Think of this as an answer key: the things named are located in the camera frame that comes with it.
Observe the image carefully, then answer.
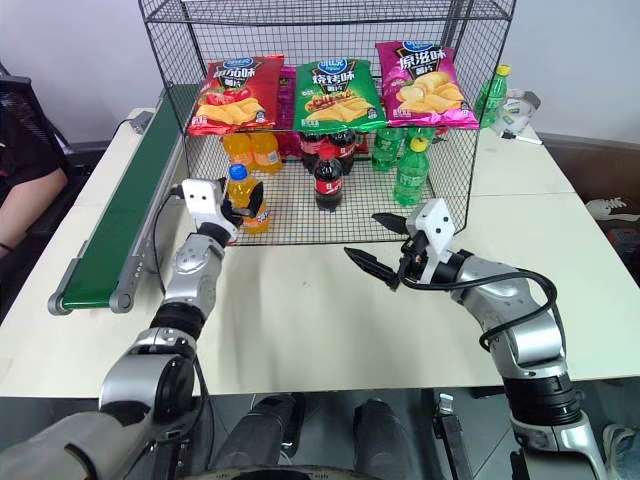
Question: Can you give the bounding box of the seated person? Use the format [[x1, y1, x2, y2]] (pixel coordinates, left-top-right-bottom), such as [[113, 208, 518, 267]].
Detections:
[[0, 142, 69, 251]]

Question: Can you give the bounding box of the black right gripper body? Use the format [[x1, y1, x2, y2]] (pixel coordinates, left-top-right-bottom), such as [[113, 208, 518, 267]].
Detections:
[[396, 233, 432, 290]]

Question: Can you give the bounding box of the black metal bracket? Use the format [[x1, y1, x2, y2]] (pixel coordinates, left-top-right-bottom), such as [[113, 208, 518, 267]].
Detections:
[[433, 392, 474, 480]]

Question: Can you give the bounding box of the red potato chips bag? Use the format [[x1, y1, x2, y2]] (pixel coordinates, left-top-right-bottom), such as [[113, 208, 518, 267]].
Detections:
[[187, 54, 283, 138]]

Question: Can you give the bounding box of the dark rounded robot leg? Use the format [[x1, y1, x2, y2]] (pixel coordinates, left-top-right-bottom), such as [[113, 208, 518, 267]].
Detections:
[[353, 397, 432, 480], [213, 393, 307, 476]]

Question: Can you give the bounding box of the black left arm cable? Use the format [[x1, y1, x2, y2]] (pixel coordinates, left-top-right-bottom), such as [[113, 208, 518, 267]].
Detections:
[[151, 185, 209, 431]]

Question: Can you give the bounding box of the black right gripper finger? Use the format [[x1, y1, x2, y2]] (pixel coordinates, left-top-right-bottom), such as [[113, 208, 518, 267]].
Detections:
[[371, 212, 414, 236], [343, 245, 402, 293]]

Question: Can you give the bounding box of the grey sneaker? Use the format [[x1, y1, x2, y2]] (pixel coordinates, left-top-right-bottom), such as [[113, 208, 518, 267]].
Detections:
[[601, 422, 640, 480]]

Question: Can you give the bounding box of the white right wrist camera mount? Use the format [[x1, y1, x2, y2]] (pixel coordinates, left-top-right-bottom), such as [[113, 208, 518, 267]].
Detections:
[[405, 197, 455, 262]]

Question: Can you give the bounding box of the white toothed plastic part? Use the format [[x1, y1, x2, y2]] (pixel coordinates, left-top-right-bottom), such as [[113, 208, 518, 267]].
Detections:
[[585, 195, 640, 224]]

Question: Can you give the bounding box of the pink snack bag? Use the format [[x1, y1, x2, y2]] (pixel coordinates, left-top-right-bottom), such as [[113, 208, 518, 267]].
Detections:
[[276, 65, 300, 162]]

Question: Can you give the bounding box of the cola bottle red cap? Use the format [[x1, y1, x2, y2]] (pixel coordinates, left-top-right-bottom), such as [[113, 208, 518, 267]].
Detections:
[[312, 146, 347, 214]]

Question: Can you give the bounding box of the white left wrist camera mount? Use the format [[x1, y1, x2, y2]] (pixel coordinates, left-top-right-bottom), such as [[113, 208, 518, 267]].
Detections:
[[180, 177, 237, 244]]

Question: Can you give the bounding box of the green conveyor belt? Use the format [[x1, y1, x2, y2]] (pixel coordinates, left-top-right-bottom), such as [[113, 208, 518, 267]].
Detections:
[[47, 81, 197, 316]]

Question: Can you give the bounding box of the orange soda bottle blue cap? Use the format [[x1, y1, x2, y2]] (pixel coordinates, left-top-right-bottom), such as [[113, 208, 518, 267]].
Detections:
[[226, 163, 273, 236]]

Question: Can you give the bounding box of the green potato chips bag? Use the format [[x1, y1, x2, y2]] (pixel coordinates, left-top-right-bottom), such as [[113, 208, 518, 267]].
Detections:
[[291, 59, 388, 134]]

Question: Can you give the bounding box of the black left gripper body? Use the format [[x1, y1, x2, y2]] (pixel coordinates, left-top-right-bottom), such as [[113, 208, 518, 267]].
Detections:
[[220, 196, 256, 225]]

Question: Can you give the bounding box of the magenta potato chips bag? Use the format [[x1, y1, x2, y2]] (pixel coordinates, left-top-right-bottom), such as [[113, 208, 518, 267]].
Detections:
[[374, 39, 480, 129]]

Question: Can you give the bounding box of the black wire mesh rack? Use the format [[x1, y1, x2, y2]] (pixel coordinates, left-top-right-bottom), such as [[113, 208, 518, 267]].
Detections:
[[137, 0, 519, 248]]

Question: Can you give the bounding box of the white marker pen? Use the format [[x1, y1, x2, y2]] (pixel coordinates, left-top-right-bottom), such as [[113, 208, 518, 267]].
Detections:
[[501, 131, 543, 147]]

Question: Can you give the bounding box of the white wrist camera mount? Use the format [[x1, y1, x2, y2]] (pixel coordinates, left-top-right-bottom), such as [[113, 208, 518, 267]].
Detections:
[[405, 197, 455, 262], [180, 177, 237, 244]]

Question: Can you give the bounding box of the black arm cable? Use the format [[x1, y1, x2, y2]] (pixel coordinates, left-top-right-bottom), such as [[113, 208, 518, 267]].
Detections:
[[402, 268, 559, 352], [151, 185, 209, 431]]

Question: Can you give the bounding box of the green soda bottle yellow cap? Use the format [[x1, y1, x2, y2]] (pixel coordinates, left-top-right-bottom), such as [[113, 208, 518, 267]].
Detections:
[[393, 136, 432, 207], [473, 64, 512, 131]]

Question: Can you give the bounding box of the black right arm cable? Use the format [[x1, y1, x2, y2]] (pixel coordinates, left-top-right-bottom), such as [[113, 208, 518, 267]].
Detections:
[[402, 268, 559, 352]]

